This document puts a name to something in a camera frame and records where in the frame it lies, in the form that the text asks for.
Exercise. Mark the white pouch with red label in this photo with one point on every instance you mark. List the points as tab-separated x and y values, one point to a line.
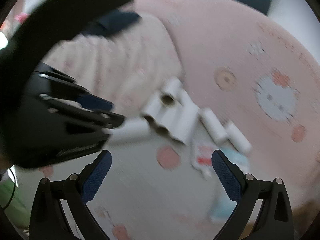
202	157

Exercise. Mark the light blue wipes packet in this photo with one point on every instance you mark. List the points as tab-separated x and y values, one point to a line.
240	158

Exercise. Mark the pile of white paper tubes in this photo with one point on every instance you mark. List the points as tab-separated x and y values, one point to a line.
175	120

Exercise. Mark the pink cartoon printed blanket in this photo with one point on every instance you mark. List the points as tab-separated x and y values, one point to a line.
225	42

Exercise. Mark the pink floral pillow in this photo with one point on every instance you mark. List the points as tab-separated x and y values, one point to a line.
120	62

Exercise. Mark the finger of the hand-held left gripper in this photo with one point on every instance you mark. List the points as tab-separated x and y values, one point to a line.
97	102
107	120

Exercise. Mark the green cloth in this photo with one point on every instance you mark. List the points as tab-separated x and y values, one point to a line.
12	205

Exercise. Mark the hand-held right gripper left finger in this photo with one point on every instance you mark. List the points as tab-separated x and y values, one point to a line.
97	177

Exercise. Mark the dark blue cloth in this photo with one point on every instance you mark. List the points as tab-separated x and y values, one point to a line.
112	23

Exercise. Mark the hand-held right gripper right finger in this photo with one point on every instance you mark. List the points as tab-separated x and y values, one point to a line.
226	177

